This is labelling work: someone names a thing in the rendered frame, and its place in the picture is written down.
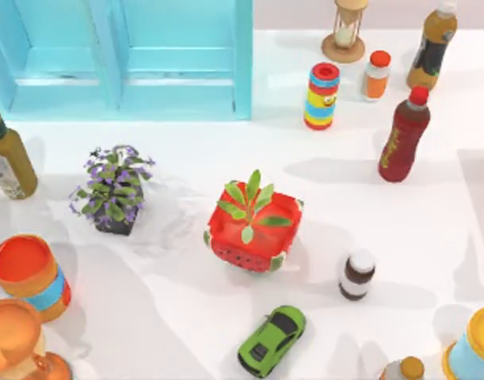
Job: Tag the red watermelon plant pot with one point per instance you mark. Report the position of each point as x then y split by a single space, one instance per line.
253 237

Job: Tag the stack of coloured rings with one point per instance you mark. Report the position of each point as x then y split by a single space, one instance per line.
321 99

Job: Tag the purple flower plant pot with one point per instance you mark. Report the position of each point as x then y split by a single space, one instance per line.
113 190

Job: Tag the brown jar with white lid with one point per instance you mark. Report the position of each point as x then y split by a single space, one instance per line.
356 277

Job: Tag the light blue rack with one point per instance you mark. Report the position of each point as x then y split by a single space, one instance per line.
178 59

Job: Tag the green toy car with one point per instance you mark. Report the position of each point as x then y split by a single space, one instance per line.
271 340

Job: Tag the dark red bottle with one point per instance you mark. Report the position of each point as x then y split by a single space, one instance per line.
402 146

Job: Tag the white bottle with red cap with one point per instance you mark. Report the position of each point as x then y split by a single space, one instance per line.
376 77

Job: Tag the wooden hourglass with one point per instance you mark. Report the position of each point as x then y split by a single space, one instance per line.
343 37

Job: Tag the olive green bottle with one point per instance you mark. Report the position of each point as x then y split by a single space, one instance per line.
12 166

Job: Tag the brown bottle with white cap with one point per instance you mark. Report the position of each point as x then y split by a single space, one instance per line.
431 55

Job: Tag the grey bottle with brown cap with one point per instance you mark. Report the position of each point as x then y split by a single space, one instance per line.
404 370

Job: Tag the orange hourglass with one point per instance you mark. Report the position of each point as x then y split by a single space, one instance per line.
16 340

